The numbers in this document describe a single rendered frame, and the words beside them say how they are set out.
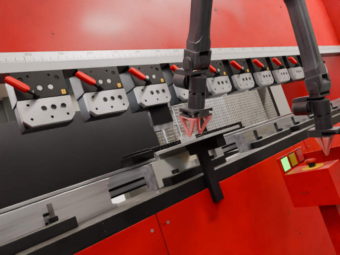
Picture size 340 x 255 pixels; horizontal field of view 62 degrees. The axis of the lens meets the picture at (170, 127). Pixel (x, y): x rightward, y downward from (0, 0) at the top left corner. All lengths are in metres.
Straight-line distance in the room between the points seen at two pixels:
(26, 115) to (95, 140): 0.69
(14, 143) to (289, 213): 1.23
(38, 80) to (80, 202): 0.38
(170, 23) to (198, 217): 0.83
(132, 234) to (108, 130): 0.85
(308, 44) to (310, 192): 0.51
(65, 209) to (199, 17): 0.66
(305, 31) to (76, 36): 0.79
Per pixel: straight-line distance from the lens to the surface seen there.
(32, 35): 1.01
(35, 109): 0.90
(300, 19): 1.16
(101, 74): 1.02
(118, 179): 1.25
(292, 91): 3.18
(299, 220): 1.43
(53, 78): 0.95
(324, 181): 1.06
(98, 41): 1.08
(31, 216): 0.86
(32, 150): 1.43
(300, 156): 1.24
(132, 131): 1.64
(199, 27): 0.88
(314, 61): 1.13
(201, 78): 0.92
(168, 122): 1.14
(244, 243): 1.12
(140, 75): 1.05
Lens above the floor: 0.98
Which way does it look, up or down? 5 degrees up
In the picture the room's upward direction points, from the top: 19 degrees counter-clockwise
